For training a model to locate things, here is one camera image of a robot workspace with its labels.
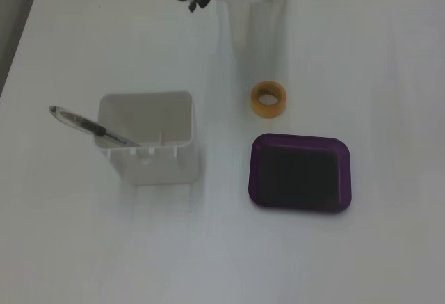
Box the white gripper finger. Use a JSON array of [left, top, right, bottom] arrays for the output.
[[222, 1, 252, 77], [261, 0, 290, 83]]

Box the yellow tape roll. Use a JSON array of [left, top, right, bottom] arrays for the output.
[[250, 81, 289, 120]]

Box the purple rectangular tray box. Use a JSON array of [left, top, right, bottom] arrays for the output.
[[248, 132, 353, 214]]

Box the white square pen holder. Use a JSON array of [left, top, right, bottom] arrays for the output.
[[94, 90, 201, 186]]

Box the clear black ballpoint pen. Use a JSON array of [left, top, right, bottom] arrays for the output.
[[48, 104, 142, 147]]

